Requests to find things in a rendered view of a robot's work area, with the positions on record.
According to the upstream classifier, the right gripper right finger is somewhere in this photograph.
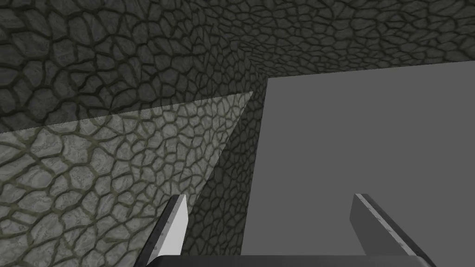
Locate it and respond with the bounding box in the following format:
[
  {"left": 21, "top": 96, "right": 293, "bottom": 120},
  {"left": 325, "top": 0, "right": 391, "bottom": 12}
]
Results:
[{"left": 349, "top": 193, "right": 438, "bottom": 267}]

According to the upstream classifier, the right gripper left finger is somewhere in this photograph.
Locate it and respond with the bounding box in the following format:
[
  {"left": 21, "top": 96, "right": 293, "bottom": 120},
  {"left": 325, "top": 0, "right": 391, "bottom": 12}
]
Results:
[{"left": 134, "top": 194, "right": 189, "bottom": 267}]

